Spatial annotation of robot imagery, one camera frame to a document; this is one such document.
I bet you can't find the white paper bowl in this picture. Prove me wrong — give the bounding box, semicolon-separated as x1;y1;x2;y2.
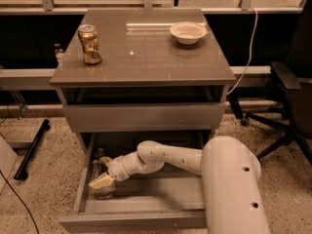
170;21;207;45

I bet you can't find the grey top drawer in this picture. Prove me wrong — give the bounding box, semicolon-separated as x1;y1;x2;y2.
62;103;224;133

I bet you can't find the bottle behind cabinet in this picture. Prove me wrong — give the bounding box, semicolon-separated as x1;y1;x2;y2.
54;43;64;65

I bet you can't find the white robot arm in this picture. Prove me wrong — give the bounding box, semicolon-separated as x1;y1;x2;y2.
89;136;270;234

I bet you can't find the open grey middle drawer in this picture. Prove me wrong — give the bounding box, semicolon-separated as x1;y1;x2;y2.
59;131;211;233

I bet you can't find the black office chair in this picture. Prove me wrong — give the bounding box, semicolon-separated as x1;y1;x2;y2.
240;0;312;164

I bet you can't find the white hanging cable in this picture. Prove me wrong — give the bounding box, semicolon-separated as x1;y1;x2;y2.
226;7;259;97

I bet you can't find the crushed gold soda can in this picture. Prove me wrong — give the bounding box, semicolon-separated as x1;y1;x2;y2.
78;24;102;65

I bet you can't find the clear plastic water bottle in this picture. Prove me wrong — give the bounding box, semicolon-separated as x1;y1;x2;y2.
90;148;115;200

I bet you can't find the black floor cable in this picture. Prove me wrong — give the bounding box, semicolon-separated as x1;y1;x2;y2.
0;169;41;234

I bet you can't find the grey drawer cabinet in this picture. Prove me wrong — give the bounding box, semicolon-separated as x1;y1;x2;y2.
49;8;238;154

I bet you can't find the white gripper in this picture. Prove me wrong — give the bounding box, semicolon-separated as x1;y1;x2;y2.
89;156;130;189

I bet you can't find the black floor stand bar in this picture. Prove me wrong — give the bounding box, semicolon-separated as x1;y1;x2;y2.
14;119;51;180

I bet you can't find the metal window railing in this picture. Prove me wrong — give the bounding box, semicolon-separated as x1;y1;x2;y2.
0;0;312;16

